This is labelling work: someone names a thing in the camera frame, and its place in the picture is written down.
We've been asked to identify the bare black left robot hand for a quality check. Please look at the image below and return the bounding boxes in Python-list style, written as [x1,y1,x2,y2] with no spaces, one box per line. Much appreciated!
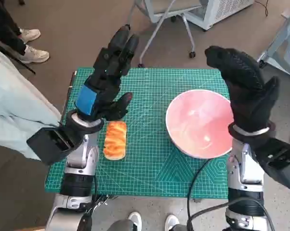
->
[74,24,139,121]

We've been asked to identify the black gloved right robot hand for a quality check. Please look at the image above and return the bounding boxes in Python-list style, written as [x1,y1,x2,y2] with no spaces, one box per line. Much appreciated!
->
[204,45,280,133]

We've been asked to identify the pink bowl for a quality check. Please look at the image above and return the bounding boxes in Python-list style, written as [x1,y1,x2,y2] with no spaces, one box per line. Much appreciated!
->
[165,89,234,159]

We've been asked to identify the long braided toy bread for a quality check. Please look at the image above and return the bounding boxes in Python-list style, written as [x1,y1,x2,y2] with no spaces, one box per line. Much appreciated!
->
[103,121,128,161]

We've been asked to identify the white mesh rolling rack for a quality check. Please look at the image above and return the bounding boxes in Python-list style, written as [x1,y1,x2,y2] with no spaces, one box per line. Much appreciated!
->
[257,11,290,80]

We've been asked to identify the black tripod leg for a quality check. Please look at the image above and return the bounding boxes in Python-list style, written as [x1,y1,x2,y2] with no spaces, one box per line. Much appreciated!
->
[0,32,37,75]

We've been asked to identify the white vented cabinet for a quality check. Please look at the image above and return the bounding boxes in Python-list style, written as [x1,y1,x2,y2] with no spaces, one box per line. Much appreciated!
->
[183,0,254,31]

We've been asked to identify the grey office chair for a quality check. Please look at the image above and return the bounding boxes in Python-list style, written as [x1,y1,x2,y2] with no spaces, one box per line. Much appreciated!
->
[128,0,208,68]

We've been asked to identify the seated person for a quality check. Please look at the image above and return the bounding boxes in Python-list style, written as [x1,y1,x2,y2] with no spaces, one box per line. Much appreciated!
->
[0,47,64,161]

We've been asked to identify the green cutting mat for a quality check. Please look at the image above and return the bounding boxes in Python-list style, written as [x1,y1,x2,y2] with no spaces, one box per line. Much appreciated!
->
[45,67,235,199]

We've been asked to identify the standing person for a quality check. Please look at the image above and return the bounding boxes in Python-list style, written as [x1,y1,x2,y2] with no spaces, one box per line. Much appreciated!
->
[0,0,50,64]

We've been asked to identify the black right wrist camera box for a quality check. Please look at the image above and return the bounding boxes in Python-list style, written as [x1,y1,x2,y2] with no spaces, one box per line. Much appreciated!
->
[252,137,290,191]

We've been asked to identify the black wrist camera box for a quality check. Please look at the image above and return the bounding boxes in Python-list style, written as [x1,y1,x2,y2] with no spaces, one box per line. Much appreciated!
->
[26,126,84,166]
[252,137,290,191]

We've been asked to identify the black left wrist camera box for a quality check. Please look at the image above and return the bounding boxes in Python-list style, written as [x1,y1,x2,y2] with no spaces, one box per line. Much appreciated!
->
[26,126,84,166]

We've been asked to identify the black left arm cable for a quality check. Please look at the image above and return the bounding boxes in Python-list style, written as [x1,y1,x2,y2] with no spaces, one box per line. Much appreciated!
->
[87,175,100,217]

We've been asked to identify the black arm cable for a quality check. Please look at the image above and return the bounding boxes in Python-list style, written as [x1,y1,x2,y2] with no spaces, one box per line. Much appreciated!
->
[186,157,276,231]
[87,175,100,217]

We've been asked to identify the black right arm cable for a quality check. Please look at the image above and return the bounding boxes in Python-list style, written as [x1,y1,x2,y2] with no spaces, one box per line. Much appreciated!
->
[186,157,276,231]

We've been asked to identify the black metal table frame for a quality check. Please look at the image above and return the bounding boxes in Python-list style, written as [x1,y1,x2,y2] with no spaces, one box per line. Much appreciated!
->
[86,193,118,231]

